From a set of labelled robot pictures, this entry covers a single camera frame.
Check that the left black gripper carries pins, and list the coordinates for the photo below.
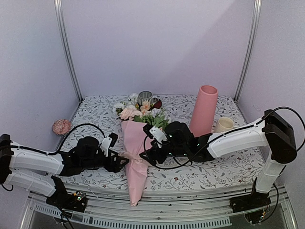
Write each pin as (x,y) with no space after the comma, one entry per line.
(116,168)

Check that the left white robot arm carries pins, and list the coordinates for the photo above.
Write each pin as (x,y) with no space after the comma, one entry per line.
(40,171)

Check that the tall pink vase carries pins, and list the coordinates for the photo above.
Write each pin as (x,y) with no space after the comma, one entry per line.
(204,111)

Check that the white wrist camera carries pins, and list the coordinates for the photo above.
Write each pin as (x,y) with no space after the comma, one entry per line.
(108,142)
(153,132)

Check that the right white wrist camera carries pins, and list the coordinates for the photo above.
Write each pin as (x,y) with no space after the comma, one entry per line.
(153,132)

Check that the striped grey ceramic cup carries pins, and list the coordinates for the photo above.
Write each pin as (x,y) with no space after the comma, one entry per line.
(145,96)

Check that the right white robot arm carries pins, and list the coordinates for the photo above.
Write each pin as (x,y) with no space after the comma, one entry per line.
(271,130)

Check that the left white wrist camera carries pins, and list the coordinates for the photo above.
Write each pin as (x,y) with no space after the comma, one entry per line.
(108,142)

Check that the aluminium frame post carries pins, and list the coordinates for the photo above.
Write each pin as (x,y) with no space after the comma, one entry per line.
(249,49)
(66,49)

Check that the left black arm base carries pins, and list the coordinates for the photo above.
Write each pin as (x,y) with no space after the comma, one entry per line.
(63,200)

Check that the pink flower bouquet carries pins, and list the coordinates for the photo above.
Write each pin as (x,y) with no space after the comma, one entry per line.
(135,140)

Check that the right aluminium frame post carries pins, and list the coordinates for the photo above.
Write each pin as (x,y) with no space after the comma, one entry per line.
(249,49)

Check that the cream ceramic mug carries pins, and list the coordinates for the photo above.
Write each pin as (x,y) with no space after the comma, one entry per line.
(224,124)

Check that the pink patterned ball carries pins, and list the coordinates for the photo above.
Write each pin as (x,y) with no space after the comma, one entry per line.
(61,127)

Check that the left aluminium frame post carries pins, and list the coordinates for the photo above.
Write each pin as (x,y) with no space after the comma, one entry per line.
(66,49)

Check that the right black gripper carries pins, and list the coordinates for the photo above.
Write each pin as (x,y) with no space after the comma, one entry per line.
(150,153)

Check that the cream printed ribbon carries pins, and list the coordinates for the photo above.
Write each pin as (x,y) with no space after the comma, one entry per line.
(132,156)

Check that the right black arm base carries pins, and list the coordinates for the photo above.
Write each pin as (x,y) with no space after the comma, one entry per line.
(250,202)

